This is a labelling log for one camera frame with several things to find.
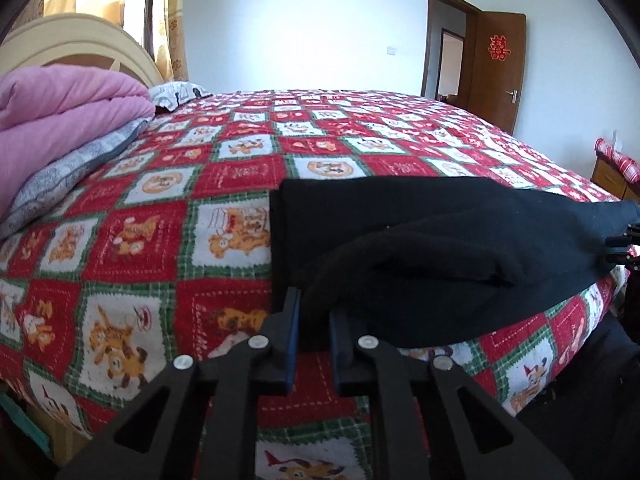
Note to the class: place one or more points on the red checked cartoon bedspread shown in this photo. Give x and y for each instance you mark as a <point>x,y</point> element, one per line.
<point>210,170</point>

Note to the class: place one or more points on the brown wooden door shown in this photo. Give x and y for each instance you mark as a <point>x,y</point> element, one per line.
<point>492,90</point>

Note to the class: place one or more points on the grey patterned quilt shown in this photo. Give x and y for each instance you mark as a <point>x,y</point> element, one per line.
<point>85,160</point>

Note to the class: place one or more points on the pink folded blanket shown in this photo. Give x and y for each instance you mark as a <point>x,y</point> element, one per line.
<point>55,110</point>

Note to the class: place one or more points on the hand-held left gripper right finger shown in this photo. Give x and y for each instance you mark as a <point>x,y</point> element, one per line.
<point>339,350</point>

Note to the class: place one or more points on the cream wooden headboard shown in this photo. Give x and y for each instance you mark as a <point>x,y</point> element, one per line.
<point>75,40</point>

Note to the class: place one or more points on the red plaid cloth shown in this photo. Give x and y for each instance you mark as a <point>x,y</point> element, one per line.
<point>617,160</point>

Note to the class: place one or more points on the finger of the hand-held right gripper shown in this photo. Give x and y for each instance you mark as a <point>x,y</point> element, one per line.
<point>625,252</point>

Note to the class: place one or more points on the dark window frame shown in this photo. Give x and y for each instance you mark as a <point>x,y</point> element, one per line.
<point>150,5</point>

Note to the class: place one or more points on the black pants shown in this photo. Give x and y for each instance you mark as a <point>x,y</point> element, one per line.
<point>430,240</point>

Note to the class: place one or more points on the white wall plug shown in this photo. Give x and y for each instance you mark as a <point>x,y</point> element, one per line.
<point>616,139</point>

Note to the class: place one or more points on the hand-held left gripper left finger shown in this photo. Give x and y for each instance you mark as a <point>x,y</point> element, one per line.
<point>293,332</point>

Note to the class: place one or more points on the white patterned pillow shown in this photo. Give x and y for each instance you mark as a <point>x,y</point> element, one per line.
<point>172,94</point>

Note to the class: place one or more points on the red paper door decoration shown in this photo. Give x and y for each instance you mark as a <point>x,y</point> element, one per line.
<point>499,48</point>

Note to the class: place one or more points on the person's dark clothing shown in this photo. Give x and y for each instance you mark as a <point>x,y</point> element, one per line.
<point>590,410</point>

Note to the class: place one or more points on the wooden nightstand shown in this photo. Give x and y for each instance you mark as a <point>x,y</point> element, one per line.
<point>607,175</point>

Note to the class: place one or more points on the brown door frame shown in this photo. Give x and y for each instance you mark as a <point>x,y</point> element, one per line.
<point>429,40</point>

